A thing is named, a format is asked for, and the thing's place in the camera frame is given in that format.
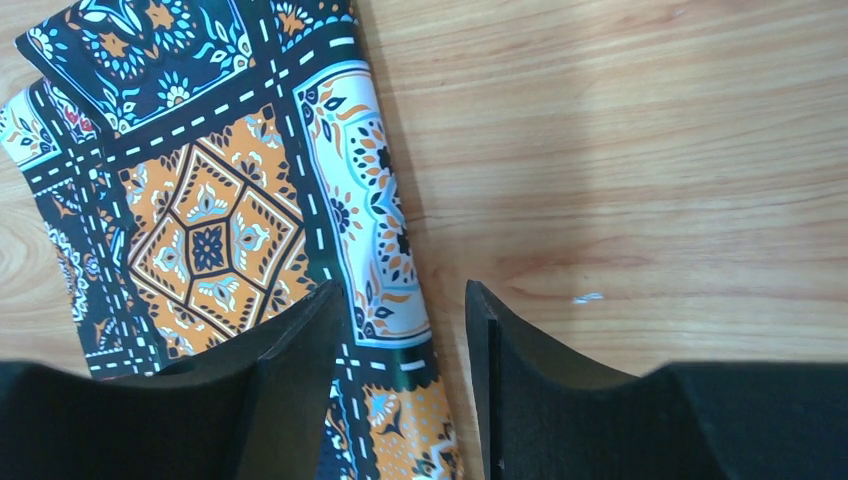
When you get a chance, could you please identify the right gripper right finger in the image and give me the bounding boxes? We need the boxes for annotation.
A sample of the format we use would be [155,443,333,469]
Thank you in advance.
[465,281,847,479]

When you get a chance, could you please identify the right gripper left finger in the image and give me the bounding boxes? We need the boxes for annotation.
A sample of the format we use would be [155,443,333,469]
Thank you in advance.
[1,281,345,479]

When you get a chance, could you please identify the colourful patterned placemat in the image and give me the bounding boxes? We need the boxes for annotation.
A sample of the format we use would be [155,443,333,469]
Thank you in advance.
[1,1,464,479]

